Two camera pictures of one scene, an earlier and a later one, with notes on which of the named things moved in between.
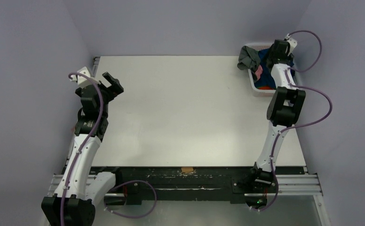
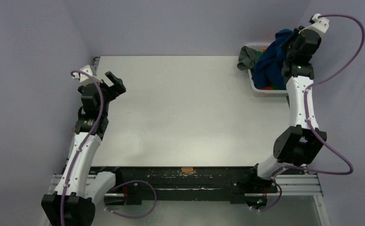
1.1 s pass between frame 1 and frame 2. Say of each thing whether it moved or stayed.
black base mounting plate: stayed
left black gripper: stayed
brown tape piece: stayed
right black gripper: moved
